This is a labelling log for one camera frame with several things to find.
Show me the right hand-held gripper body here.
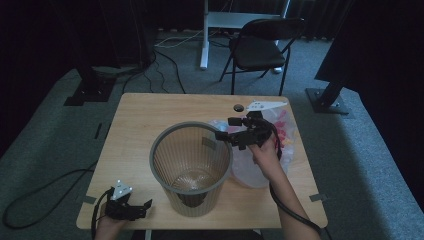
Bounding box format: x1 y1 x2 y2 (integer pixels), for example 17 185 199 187
229 100 288 151

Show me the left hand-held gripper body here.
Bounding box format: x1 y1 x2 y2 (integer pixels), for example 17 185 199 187
104 179 144 221

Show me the translucent plastic bag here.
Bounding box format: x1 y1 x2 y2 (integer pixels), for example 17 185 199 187
208 108 298 189

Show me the translucent grey ribbed waste bin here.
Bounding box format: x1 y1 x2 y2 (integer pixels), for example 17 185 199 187
148 121 234 218

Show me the person's left hand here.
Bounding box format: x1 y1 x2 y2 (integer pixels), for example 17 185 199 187
94 212 130 240

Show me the person's right hand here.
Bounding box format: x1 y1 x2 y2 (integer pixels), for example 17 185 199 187
248 137 285 183

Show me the black folding chair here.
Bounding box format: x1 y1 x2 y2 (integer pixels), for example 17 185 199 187
218 17 306 97

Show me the grey metal stand base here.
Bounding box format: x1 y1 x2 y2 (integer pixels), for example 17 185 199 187
305 79 351 116

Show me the black stand base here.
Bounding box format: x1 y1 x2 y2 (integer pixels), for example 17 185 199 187
63 63 118 108

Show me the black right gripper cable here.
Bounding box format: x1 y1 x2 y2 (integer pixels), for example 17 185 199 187
268 121 334 240

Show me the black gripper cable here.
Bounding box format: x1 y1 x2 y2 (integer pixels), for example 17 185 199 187
268 121 334 240
90 188 116 240

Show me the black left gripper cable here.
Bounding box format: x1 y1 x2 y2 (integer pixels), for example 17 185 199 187
90 188 116 240

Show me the black floor cable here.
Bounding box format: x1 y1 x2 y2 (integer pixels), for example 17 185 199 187
2 161 99 230

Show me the bundle of black floor cables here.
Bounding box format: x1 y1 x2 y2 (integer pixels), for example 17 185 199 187
121 49 188 95

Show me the white floor cable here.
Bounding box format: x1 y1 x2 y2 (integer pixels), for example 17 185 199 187
154 29 204 49

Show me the white desk frame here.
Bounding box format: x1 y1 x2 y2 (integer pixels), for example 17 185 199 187
199 0 291 71

